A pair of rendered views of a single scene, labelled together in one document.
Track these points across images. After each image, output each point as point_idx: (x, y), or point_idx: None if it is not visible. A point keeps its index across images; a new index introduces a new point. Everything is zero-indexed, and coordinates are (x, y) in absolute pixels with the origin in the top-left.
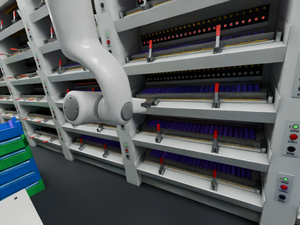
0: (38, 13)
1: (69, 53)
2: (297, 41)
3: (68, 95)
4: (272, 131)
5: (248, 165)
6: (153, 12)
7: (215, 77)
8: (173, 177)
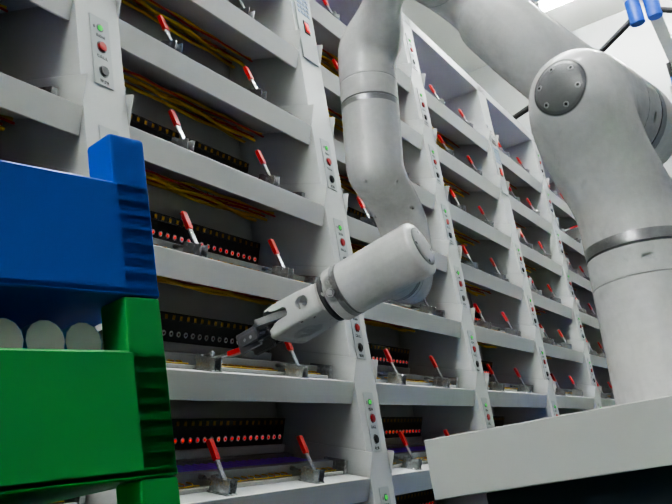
0: None
1: (405, 177)
2: None
3: (413, 227)
4: (352, 420)
5: (354, 494)
6: (208, 166)
7: (221, 345)
8: None
